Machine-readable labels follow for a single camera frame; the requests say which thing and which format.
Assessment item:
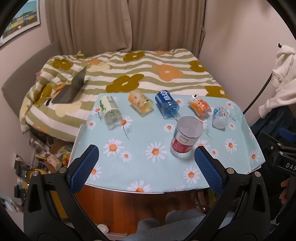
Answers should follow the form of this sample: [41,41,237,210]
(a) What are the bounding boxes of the red label plastic cup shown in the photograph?
[170,116,203,158]

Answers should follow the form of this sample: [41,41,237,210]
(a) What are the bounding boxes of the green label clear cup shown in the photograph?
[99,95,123,130]

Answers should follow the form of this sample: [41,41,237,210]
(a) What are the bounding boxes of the blue plastic cup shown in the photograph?
[155,90,180,118]

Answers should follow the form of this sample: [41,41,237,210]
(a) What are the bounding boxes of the orange label clear cup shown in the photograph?
[128,90,153,116]

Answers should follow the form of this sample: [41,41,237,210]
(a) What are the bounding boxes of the person's hand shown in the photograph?
[279,178,290,205]

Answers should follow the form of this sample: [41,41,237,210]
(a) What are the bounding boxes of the floor clutter pile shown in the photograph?
[14,136,73,205]

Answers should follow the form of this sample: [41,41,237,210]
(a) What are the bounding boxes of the dark blue hanging clothes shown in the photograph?
[250,106,295,140]

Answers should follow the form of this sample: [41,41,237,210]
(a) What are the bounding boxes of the daisy print blue tablecloth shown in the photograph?
[69,92,265,193]

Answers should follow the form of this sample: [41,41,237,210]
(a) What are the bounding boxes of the black curved rack pole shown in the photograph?
[243,74,272,114]

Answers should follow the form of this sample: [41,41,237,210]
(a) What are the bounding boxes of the grey open laptop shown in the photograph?
[52,67,87,104]

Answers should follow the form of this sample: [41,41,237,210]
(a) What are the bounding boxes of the white hanging hoodie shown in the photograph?
[258,45,295,118]

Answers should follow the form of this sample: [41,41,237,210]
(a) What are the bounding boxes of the grey bed headboard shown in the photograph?
[1,42,62,116]

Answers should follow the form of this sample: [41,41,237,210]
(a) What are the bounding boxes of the floral striped duvet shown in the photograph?
[19,49,226,142]

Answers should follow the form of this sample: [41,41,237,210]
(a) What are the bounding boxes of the beige curtains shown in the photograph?
[45,1,206,56]

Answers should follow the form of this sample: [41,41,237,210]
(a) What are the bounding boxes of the framed houses poster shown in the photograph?
[1,1,41,46]

